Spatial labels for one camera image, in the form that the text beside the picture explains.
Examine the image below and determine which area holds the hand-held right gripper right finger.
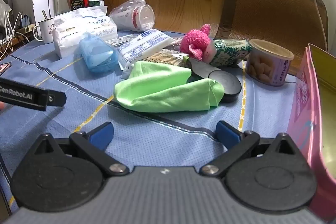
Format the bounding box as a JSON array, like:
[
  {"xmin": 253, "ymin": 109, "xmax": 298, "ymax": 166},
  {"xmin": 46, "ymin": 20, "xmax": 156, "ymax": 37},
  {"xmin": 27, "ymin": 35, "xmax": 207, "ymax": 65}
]
[{"xmin": 199, "ymin": 120, "xmax": 301, "ymax": 178}]

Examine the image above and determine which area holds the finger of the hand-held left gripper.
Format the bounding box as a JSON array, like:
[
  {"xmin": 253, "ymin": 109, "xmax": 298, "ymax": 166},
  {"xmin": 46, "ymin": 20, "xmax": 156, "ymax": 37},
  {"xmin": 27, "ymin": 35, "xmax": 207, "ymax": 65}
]
[{"xmin": 47, "ymin": 90, "xmax": 67, "ymax": 108}]

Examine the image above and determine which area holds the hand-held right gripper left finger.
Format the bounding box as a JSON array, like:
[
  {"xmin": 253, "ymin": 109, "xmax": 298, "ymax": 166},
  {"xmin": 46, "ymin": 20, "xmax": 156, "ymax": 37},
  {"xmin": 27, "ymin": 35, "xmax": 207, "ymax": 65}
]
[{"xmin": 34, "ymin": 122, "xmax": 130, "ymax": 177}]

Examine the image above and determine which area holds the blue plastic case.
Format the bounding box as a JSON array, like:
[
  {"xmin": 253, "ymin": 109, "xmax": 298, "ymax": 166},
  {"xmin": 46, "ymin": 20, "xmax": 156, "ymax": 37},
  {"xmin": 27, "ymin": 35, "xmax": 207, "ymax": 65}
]
[{"xmin": 79, "ymin": 31, "xmax": 119, "ymax": 74}]

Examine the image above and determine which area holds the green cloth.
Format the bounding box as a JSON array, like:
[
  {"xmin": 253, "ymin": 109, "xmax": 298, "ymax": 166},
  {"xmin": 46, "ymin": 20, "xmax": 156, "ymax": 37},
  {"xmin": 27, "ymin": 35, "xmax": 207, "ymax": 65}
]
[{"xmin": 114, "ymin": 60, "xmax": 225, "ymax": 113}]

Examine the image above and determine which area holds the pink tin box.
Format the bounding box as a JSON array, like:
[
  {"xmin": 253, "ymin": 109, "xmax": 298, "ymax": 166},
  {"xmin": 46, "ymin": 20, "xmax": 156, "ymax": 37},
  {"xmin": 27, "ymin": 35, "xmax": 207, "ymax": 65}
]
[{"xmin": 286, "ymin": 43, "xmax": 336, "ymax": 222}]

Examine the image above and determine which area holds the white and blue packet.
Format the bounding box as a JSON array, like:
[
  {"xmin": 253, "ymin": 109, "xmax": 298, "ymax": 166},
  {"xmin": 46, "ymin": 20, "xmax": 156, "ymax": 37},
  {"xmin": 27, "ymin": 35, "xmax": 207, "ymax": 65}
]
[{"xmin": 117, "ymin": 28, "xmax": 177, "ymax": 73}]

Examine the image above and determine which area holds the pink fluffy toy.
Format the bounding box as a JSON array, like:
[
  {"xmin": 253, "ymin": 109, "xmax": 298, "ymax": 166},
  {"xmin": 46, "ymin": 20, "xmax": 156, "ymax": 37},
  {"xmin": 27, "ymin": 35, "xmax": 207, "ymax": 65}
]
[{"xmin": 180, "ymin": 24, "xmax": 214, "ymax": 61}]

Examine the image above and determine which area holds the black round compact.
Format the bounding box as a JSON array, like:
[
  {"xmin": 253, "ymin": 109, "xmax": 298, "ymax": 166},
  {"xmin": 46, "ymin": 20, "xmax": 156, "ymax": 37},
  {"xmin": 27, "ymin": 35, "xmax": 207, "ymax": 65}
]
[{"xmin": 188, "ymin": 58, "xmax": 242, "ymax": 103}]

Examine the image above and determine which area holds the blue checked tablecloth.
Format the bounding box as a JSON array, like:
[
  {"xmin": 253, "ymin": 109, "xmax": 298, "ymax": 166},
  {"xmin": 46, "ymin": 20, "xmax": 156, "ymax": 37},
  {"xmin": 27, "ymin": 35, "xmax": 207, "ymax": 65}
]
[{"xmin": 0, "ymin": 28, "xmax": 302, "ymax": 216}]

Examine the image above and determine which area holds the white power strip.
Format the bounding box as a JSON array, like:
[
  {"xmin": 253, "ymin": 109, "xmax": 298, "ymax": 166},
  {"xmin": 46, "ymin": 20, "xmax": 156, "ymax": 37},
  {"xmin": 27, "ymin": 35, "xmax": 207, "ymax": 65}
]
[{"xmin": 0, "ymin": 21, "xmax": 36, "ymax": 45}]

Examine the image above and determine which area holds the white enamel mug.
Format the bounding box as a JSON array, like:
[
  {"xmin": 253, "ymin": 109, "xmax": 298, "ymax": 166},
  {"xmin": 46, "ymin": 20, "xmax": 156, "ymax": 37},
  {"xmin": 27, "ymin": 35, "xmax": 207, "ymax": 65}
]
[{"xmin": 33, "ymin": 18, "xmax": 57, "ymax": 44}]

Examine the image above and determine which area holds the white tissue pack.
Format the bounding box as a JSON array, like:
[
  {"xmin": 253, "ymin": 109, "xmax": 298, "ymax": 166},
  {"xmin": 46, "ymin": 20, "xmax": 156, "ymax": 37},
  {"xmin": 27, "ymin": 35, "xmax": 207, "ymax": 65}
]
[{"xmin": 52, "ymin": 7, "xmax": 118, "ymax": 59}]

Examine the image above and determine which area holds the purple food can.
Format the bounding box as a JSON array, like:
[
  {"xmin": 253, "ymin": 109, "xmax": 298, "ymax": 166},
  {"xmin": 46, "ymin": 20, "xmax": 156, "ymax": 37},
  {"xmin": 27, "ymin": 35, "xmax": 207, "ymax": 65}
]
[{"xmin": 245, "ymin": 39, "xmax": 295, "ymax": 87}]

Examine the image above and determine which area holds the green patterned tissue pack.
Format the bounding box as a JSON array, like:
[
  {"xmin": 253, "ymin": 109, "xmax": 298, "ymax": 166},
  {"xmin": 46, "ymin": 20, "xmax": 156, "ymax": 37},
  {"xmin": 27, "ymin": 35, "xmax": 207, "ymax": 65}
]
[{"xmin": 209, "ymin": 39, "xmax": 253, "ymax": 67}]

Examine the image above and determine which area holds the barcoded card pack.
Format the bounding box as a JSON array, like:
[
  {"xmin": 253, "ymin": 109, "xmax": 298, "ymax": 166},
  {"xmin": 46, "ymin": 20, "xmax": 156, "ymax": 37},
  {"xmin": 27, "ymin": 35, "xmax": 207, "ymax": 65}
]
[{"xmin": 105, "ymin": 34, "xmax": 137, "ymax": 46}]

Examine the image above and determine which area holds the patterned flat packet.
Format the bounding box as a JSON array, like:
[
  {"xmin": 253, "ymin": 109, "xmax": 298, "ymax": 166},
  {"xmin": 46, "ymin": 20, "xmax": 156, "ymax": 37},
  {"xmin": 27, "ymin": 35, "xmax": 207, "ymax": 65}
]
[{"xmin": 142, "ymin": 49, "xmax": 190, "ymax": 67}]

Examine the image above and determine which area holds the plastic wrapped cup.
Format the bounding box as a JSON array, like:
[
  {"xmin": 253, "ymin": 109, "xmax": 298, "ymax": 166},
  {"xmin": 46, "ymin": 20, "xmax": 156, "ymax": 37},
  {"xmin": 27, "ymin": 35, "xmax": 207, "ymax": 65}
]
[{"xmin": 109, "ymin": 0, "xmax": 155, "ymax": 32}]

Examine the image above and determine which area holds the white cable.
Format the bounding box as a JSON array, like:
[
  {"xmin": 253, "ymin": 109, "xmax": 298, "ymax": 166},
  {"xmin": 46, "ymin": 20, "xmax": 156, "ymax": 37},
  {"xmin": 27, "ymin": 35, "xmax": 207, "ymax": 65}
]
[{"xmin": 299, "ymin": 0, "xmax": 329, "ymax": 52}]

